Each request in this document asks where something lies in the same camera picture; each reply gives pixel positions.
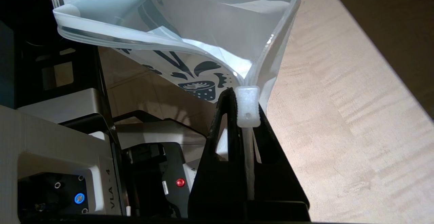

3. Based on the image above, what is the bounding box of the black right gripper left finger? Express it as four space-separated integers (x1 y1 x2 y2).
188 88 246 222

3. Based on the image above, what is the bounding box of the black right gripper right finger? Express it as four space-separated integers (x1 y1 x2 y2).
248 105 310 222

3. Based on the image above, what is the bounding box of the white bag zipper slider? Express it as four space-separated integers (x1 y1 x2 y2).
235 86 261 128

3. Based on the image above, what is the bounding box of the white horse-print pouch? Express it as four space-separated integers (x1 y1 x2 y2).
47 0 307 201

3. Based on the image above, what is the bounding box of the white and black robot body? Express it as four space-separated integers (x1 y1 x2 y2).
0 14 217 223

